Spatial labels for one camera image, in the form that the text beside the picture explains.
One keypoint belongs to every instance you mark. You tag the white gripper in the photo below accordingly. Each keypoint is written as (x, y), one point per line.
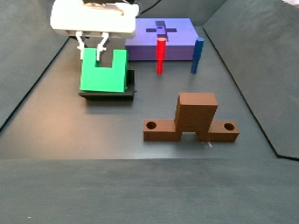
(75, 18)

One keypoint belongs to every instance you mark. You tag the green U-shaped block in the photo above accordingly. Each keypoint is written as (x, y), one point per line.
(103, 79)

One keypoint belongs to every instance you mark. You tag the black fixture block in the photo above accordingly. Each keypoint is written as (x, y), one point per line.
(114, 96)

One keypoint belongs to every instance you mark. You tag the purple board with cross slot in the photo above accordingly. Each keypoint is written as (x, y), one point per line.
(175, 29)

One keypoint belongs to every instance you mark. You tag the blue cylindrical peg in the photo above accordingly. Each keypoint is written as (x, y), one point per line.
(197, 54)

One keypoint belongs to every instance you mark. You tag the red cylindrical peg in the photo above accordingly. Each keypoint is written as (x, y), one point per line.
(161, 53)

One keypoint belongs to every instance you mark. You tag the brown T-shaped block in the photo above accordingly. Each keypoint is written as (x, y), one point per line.
(194, 117)

